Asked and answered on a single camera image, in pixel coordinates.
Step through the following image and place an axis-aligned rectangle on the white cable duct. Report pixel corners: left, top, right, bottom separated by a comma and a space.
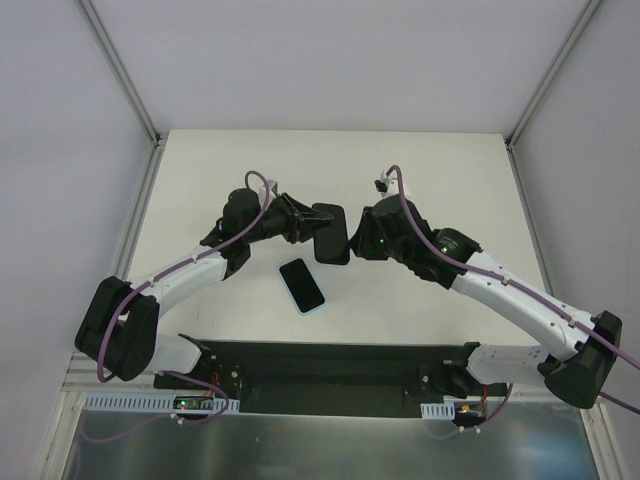
420, 401, 456, 421
84, 393, 240, 415

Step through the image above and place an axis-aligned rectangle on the aluminium front rail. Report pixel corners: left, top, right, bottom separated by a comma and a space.
63, 349, 201, 389

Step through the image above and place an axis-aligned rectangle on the black phone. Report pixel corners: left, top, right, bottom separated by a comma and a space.
312, 203, 350, 266

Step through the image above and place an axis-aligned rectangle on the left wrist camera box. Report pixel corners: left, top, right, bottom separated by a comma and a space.
258, 179, 278, 203

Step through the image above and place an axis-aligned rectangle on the left aluminium frame post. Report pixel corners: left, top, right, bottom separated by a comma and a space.
74, 0, 163, 147

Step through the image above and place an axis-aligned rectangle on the right aluminium frame post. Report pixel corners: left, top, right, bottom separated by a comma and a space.
504, 0, 604, 152

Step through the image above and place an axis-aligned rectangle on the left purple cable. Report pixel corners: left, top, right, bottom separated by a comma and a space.
97, 170, 281, 384

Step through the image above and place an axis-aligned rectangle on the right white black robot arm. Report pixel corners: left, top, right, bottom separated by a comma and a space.
350, 195, 622, 409

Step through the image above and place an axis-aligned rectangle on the right white cable duct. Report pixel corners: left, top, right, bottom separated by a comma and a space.
420, 401, 456, 421

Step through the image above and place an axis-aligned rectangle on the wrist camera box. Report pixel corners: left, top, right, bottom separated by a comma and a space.
374, 172, 400, 199
258, 179, 278, 203

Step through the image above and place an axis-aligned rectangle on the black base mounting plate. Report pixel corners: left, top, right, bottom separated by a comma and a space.
152, 339, 517, 416

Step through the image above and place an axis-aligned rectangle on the shiny metal front panel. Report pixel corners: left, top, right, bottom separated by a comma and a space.
63, 400, 598, 479

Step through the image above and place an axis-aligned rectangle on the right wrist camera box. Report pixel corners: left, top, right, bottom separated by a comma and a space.
374, 172, 400, 199

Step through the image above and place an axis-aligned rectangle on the left white cable duct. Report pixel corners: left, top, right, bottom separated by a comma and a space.
84, 393, 240, 415

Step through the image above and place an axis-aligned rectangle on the aluminium frame post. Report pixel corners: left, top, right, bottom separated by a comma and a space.
504, 0, 604, 152
74, 0, 163, 147

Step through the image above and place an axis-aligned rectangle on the blue-cased smartphone on table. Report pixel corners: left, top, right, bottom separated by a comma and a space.
279, 258, 326, 315

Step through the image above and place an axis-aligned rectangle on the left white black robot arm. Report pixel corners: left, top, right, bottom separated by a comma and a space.
75, 188, 334, 389

